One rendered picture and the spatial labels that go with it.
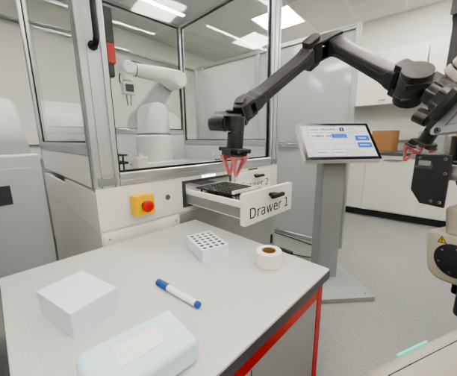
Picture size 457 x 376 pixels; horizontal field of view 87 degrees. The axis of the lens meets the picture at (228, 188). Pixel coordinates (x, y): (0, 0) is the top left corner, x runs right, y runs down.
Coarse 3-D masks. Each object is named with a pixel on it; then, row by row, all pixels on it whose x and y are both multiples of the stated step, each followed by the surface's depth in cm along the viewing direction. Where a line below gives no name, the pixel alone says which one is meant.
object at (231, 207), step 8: (248, 184) 108; (192, 192) 98; (200, 192) 94; (192, 200) 98; (200, 200) 94; (208, 200) 90; (216, 200) 88; (224, 200) 84; (232, 200) 82; (208, 208) 91; (216, 208) 88; (224, 208) 85; (232, 208) 82; (232, 216) 83
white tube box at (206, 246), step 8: (208, 232) 79; (192, 240) 72; (200, 240) 72; (208, 240) 73; (216, 240) 72; (192, 248) 72; (200, 248) 67; (208, 248) 67; (216, 248) 68; (224, 248) 69; (200, 256) 67; (208, 256) 67; (216, 256) 68; (224, 256) 70
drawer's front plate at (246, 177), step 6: (240, 174) 121; (246, 174) 124; (252, 174) 128; (264, 174) 135; (270, 174) 139; (240, 180) 121; (246, 180) 125; (252, 180) 128; (258, 180) 132; (264, 180) 136; (270, 180) 140; (264, 186) 137
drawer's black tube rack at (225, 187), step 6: (204, 186) 104; (210, 186) 103; (216, 186) 103; (222, 186) 103; (228, 186) 102; (234, 186) 102; (240, 186) 102; (246, 186) 102; (210, 192) 103; (216, 192) 95; (222, 192) 90; (228, 192) 90
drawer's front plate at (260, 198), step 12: (252, 192) 78; (264, 192) 83; (288, 192) 94; (240, 204) 76; (252, 204) 79; (264, 204) 84; (276, 204) 89; (288, 204) 95; (240, 216) 77; (252, 216) 80; (264, 216) 84
